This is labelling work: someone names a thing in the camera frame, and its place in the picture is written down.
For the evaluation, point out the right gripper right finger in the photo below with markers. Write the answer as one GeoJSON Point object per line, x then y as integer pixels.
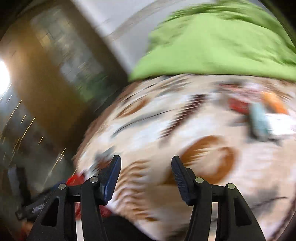
{"type": "Point", "coordinates": [236, 220]}

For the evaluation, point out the leaf pattern beige blanket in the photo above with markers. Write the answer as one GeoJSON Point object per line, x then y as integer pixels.
{"type": "Point", "coordinates": [189, 116]}

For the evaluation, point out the white paper box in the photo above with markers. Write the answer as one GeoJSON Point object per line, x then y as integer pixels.
{"type": "Point", "coordinates": [281, 125]}

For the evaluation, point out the wooden glass door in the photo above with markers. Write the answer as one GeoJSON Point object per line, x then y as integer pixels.
{"type": "Point", "coordinates": [57, 76]}

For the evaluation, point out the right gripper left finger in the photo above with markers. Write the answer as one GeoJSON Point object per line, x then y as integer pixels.
{"type": "Point", "coordinates": [57, 219]}

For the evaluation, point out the red plastic basket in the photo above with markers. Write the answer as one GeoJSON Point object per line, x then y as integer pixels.
{"type": "Point", "coordinates": [77, 180]}

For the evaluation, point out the green quilt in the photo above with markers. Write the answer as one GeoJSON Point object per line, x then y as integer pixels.
{"type": "Point", "coordinates": [224, 38]}

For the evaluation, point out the light blue tissue packet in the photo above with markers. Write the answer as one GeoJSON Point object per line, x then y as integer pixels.
{"type": "Point", "coordinates": [260, 127]}

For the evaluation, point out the orange small box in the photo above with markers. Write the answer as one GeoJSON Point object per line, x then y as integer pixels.
{"type": "Point", "coordinates": [274, 102]}

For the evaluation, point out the red white carton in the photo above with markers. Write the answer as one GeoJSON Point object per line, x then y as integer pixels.
{"type": "Point", "coordinates": [238, 105]}

